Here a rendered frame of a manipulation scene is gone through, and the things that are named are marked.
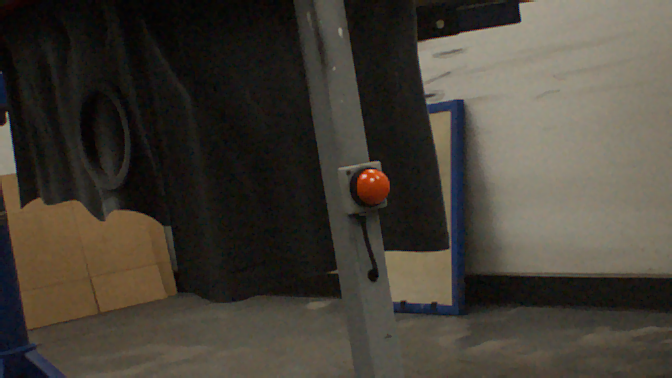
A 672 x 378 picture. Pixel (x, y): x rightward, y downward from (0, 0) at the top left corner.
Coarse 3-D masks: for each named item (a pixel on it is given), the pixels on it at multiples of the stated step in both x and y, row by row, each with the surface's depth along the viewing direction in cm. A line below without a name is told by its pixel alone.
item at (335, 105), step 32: (320, 0) 136; (320, 32) 136; (320, 64) 137; (352, 64) 138; (320, 96) 138; (352, 96) 138; (320, 128) 139; (352, 128) 138; (320, 160) 140; (352, 160) 138; (352, 224) 137; (352, 256) 138; (384, 256) 139; (352, 288) 139; (384, 288) 139; (352, 320) 140; (384, 320) 139; (352, 352) 141; (384, 352) 139
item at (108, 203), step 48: (48, 0) 172; (96, 0) 160; (0, 48) 191; (48, 48) 176; (96, 48) 163; (48, 96) 181; (96, 96) 168; (48, 144) 185; (96, 144) 171; (144, 144) 158; (48, 192) 188; (96, 192) 175; (144, 192) 162
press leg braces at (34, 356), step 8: (32, 352) 280; (0, 360) 275; (24, 360) 278; (32, 360) 277; (40, 360) 278; (0, 368) 273; (24, 368) 278; (32, 368) 277; (40, 368) 276; (48, 368) 277; (56, 368) 279; (0, 376) 272; (32, 376) 277; (40, 376) 276; (48, 376) 276; (56, 376) 276; (64, 376) 278
